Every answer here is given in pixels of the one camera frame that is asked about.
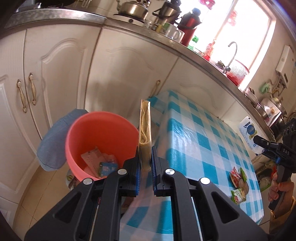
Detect green tea snack wrapper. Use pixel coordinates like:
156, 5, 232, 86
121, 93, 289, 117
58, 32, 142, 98
231, 188, 246, 205

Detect white blue plastic wrapper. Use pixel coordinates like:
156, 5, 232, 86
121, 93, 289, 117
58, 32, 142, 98
238, 116, 263, 155

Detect green white snack wrapper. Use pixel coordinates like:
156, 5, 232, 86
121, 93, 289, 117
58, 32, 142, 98
239, 168, 247, 183

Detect round brown flatbread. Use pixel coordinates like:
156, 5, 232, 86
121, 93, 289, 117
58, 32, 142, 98
238, 178, 249, 195

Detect red snack wrapper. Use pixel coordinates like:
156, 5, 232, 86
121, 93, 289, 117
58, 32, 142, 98
230, 167, 242, 188

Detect trash inside bin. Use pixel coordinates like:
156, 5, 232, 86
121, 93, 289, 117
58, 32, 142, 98
81, 147, 118, 179

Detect orange plastic trash bin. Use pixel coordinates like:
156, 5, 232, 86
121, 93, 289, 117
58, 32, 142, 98
65, 111, 139, 181

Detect kitchen faucet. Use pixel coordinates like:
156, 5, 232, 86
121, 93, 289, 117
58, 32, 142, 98
222, 41, 238, 74

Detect white kitchen cabinets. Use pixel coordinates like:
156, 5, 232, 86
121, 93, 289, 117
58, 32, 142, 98
0, 22, 271, 227

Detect person's right hand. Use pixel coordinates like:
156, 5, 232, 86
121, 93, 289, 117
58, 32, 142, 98
268, 172, 295, 213

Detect blue fabric cushion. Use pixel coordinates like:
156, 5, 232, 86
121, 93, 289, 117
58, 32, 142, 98
37, 109, 88, 172

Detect blue white checkered tablecloth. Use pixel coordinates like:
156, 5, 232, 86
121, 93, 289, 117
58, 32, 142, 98
119, 90, 264, 240

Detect white water heater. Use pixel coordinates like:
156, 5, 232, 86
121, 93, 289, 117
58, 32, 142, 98
275, 45, 295, 88

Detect red plastic basket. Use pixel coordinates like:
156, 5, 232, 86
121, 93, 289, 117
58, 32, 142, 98
226, 59, 249, 87

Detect red thermos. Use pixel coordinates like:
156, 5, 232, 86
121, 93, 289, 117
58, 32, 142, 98
178, 8, 201, 47

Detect white mug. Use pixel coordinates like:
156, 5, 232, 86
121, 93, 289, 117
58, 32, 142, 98
163, 23, 185, 43

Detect black steel thermos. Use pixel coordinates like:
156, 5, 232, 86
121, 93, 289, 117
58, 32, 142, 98
152, 0, 181, 25

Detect steel kettle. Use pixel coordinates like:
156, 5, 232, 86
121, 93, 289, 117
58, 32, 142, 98
116, 0, 151, 21

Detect steel countertop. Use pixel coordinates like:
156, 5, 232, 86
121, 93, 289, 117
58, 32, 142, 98
1, 8, 275, 141

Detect right brass cabinet handle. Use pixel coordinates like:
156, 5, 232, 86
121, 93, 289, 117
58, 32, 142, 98
29, 73, 37, 105

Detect brass cabinet handle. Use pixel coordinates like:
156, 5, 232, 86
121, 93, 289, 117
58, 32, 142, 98
16, 79, 27, 113
149, 80, 161, 97
29, 73, 37, 105

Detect middle brass cabinet handle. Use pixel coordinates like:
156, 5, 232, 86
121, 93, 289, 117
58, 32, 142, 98
149, 80, 161, 97

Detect left brass cabinet handle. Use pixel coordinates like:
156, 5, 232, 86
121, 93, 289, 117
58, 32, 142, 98
16, 79, 27, 113

